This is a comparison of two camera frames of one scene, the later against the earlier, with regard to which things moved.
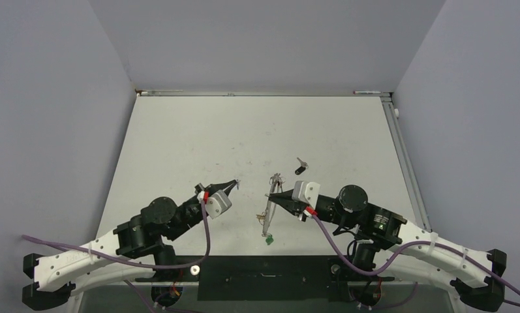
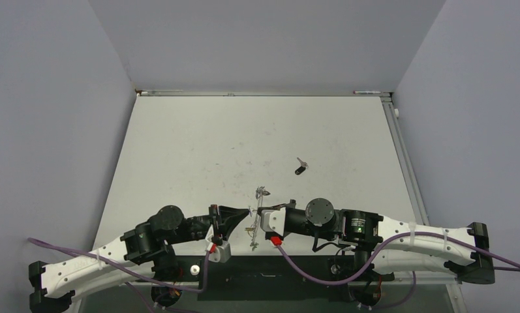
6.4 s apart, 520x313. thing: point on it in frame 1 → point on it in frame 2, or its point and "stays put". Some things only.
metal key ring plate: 276,186 → 260,192
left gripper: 226,187 → 228,218
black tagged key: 301,169 stays put
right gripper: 285,197 → 288,205
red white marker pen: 365,92 stays put
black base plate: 267,278 stays put
